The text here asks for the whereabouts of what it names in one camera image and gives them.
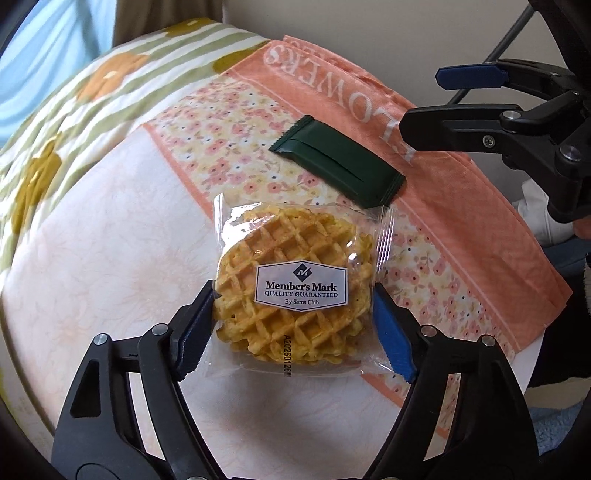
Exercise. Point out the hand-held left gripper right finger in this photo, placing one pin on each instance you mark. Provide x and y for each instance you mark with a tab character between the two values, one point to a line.
392	332

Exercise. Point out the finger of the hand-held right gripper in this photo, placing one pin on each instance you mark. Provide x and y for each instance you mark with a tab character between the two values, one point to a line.
466	77
443	127

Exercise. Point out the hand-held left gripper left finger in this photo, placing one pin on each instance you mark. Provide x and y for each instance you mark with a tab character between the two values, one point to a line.
196	337

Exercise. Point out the dark green snack packet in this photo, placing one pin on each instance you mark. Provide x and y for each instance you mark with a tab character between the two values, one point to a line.
332	157

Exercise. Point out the clear waffle packet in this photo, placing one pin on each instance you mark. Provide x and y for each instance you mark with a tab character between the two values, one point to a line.
286	249

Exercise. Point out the white cloth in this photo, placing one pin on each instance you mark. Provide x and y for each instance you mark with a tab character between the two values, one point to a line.
545	217

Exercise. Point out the pink floral cloth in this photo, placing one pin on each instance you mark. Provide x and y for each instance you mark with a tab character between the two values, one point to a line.
438	207

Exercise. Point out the dark cloth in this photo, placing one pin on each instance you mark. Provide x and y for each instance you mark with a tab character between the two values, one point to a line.
563	323

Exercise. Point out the blue rug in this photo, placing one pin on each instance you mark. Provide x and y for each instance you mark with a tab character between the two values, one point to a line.
554	429

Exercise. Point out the green striped floral blanket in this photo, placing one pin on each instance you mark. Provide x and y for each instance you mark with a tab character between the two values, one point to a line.
46	138

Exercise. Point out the brown curtain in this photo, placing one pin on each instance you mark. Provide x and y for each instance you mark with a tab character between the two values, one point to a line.
152	18

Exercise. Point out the light blue cloth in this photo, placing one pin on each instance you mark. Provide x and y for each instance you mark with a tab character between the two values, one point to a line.
46	46

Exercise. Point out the grey metal chair frame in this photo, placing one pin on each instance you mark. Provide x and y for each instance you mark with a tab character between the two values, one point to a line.
512	32

